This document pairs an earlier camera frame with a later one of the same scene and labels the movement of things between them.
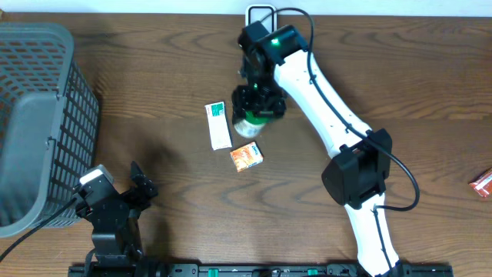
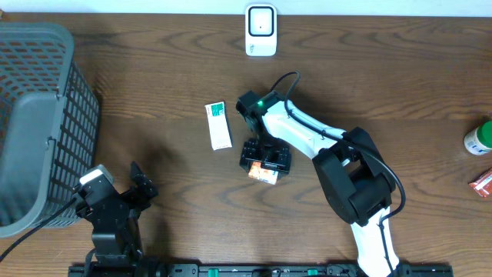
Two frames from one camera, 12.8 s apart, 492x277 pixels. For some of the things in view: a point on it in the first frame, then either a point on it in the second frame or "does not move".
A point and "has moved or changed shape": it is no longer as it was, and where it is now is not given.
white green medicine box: [218, 125] does not move
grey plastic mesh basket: [49, 124] does not move
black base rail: [171, 270] does not move
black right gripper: [243, 102] -> [247, 155]
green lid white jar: [253, 124] has moved or changed shape
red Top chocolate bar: [483, 183] does not move
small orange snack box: [247, 156] has moved or changed shape
